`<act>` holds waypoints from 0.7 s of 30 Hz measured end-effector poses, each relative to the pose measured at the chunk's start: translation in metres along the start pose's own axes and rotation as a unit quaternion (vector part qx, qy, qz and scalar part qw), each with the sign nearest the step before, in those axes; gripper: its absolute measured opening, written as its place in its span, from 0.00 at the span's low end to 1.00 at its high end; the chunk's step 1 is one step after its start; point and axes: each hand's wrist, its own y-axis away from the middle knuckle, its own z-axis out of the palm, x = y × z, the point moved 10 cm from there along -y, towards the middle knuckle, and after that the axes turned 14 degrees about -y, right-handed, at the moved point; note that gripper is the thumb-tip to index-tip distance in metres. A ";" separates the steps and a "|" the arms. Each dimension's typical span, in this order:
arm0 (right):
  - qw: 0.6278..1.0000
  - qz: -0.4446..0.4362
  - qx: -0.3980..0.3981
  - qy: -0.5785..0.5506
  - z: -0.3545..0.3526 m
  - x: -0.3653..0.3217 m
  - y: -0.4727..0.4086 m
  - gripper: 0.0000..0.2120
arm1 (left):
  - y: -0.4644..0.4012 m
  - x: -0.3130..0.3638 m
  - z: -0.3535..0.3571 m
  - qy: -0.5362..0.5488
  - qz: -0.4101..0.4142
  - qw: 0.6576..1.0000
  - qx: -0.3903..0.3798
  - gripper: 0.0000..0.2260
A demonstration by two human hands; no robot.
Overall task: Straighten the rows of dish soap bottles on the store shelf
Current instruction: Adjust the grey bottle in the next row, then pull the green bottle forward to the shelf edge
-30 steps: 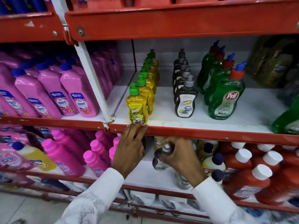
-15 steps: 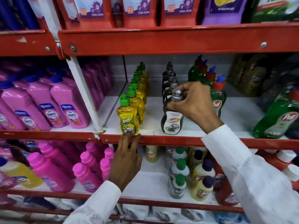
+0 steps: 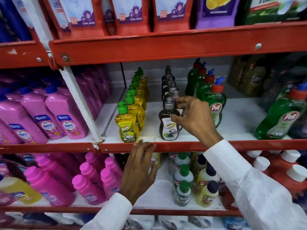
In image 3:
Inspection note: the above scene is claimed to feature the person's left hand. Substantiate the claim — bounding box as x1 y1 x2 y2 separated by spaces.
119 140 157 206

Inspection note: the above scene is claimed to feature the green dishwash bottle red cap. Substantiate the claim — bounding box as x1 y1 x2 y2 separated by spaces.
255 82 307 140
194 62 207 98
196 69 215 101
185 58 202 96
204 77 227 128

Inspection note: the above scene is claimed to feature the row of purple cleaner bottles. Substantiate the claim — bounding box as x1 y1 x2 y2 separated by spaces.
72 66 112 120

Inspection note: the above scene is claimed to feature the group of blue bottles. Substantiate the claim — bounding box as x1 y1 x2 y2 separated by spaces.
0 0 33 44

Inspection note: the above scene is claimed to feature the red bottle white cap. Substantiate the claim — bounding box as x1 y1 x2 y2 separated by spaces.
266 150 301 175
252 156 271 175
241 150 262 165
276 164 307 199

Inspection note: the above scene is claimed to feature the group of white packets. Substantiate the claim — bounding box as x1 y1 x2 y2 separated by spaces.
123 214 214 230

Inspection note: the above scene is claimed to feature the person's left forearm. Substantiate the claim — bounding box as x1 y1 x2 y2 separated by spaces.
80 193 133 230

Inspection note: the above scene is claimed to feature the group of dark pouches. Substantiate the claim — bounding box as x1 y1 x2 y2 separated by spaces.
259 66 307 139

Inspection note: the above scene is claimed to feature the row of yellow dishwash bottles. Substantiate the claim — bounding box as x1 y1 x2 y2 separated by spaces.
115 67 150 143

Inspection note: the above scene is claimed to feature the pale yellow bottle navy cap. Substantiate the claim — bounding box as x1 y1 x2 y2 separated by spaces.
192 154 207 175
197 181 219 208
197 164 220 189

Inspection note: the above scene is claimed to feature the row of dark dishwash bottles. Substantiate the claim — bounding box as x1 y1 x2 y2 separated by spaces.
161 66 184 110

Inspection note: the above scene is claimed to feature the person's right forearm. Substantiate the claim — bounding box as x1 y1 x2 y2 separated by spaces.
203 139 307 230

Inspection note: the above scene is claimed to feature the yellow cleaner bottle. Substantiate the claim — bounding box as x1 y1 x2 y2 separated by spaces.
0 176 43 205

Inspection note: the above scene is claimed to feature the clear bottle green cap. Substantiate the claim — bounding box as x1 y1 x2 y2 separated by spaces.
173 164 194 187
173 153 191 170
175 181 191 206

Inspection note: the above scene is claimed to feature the green refill pouch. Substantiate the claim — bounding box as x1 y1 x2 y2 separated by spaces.
242 0 307 26

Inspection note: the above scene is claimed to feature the row of pink cleaner bottles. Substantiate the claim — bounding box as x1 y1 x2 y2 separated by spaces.
0 79 89 144

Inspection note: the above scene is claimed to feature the red pouch flower label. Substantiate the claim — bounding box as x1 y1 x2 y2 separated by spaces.
152 0 195 33
110 0 151 36
47 0 109 39

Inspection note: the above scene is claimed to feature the group of olive pouches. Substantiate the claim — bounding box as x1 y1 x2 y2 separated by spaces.
228 55 267 98

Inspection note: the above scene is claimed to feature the dark soap bottle grey cap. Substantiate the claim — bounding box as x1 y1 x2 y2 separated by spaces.
158 97 181 141

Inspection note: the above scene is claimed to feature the person's right hand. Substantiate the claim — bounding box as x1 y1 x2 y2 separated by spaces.
170 96 223 149

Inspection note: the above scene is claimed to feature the purple refill pouch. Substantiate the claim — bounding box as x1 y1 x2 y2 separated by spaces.
195 0 241 29

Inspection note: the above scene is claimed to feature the red metal shelf rail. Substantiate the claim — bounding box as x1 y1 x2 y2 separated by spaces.
0 205 243 217
0 40 50 69
98 139 307 153
49 21 307 66
0 142 97 155

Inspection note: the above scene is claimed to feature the white metal rack upright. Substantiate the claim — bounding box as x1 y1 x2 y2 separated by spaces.
21 0 106 144

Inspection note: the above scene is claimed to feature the group of magenta bottles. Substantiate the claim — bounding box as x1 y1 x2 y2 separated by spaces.
24 152 123 207

